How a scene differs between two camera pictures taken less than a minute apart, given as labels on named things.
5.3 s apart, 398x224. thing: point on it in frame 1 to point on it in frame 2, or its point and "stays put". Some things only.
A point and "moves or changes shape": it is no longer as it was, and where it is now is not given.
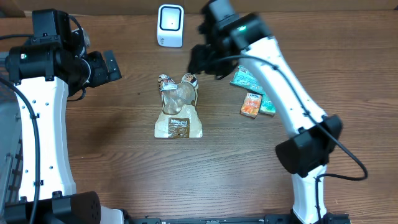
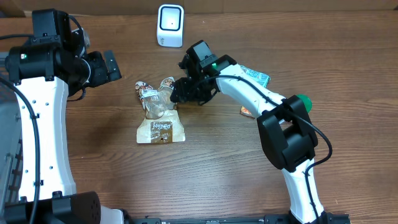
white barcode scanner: [170, 25] stays put
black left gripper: [104, 74] stays put
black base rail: [328, 218] stays put
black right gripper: [200, 62] to [185, 88]
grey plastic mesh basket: [11, 143] stays put
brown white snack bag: [178, 118] moves or changes shape
